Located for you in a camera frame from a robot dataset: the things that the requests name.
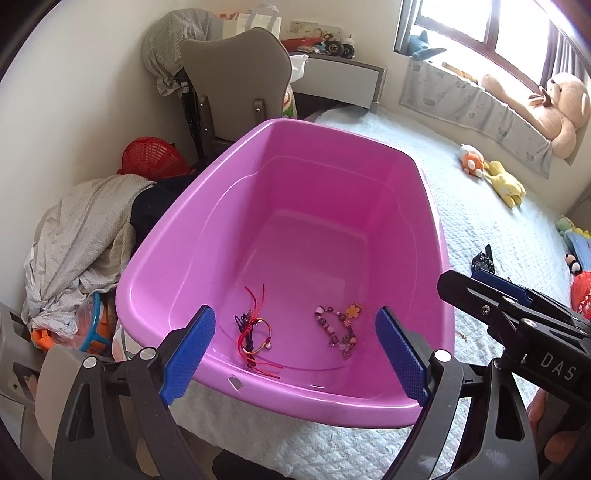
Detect pile of grey clothes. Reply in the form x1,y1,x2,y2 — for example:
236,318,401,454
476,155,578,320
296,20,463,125
21,174,152,338

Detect orange blue plastic toy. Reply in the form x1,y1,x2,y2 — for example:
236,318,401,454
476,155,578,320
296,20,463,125
31,293,112,355

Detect red patterned pillow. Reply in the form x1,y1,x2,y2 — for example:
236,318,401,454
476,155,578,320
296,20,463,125
570,271,591,320

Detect grey patterned window cloth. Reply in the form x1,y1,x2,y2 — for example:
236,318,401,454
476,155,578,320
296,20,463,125
399,59,553,179

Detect grey garment on chair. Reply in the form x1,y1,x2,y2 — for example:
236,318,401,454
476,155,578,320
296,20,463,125
140,8,222,97

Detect grey brown chair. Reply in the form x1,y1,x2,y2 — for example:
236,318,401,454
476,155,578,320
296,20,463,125
180,27,291,164

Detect beige teddy bear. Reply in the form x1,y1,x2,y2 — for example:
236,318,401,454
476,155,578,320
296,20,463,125
480,72,590,160

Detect green blue plush toys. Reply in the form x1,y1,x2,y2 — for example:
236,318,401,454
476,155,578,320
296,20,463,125
555,216,591,258

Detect white plastic bag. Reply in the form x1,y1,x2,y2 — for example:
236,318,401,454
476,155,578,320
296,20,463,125
281,54,308,119

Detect right hand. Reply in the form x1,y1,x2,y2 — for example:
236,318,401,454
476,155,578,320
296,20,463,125
527,389,583,464

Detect grey bedside desk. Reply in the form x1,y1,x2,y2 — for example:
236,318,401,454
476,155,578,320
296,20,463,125
293,54,387,113

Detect red string braided bracelet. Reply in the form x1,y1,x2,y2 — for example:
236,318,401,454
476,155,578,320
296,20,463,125
235,284,284,380

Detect blue shark plush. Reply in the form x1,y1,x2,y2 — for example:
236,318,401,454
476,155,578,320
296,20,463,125
406,30,447,61

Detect white paper bag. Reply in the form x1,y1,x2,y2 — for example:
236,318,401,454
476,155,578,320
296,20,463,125
221,4,281,39

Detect toy car on desk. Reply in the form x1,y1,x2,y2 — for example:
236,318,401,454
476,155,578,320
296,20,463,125
317,33,356,60

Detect red plastic basket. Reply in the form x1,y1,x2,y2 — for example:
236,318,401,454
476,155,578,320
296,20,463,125
117,136,191,181

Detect brown beaded flower bracelet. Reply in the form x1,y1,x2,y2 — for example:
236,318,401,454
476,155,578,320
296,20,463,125
314,302,364,361

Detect small panda plush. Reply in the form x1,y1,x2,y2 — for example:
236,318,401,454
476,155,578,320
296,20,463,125
565,253,583,276

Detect orange white plush toy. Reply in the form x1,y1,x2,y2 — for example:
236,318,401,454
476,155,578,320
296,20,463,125
459,144,486,179

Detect black wrist watch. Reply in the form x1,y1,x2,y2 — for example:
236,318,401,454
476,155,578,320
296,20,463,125
471,244,496,273

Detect pink plastic tub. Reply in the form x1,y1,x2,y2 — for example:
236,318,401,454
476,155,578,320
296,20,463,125
116,119,454,428

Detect yellow plush toy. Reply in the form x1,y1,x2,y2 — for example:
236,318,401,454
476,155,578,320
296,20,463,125
484,160,526,208

